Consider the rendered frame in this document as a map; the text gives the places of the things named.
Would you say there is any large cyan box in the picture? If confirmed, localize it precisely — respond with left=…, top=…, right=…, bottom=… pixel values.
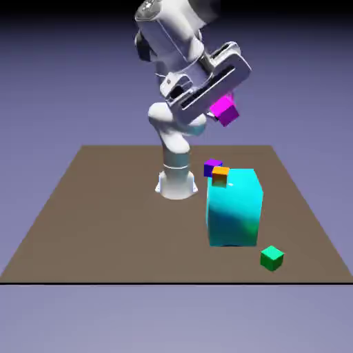
left=205, top=168, right=264, bottom=248

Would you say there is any small purple cube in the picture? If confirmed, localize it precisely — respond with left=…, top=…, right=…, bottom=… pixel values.
left=203, top=158, right=223, bottom=178

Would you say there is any small orange cube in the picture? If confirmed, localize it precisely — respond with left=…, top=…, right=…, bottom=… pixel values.
left=211, top=165, right=230, bottom=188

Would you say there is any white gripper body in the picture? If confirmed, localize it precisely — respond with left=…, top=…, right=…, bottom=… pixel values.
left=166, top=52, right=252, bottom=125

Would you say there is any small magenta cube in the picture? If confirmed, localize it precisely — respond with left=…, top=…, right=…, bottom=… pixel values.
left=209, top=94, right=240, bottom=128

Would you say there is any small green cube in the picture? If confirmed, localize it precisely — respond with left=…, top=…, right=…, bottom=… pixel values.
left=259, top=245, right=285, bottom=272

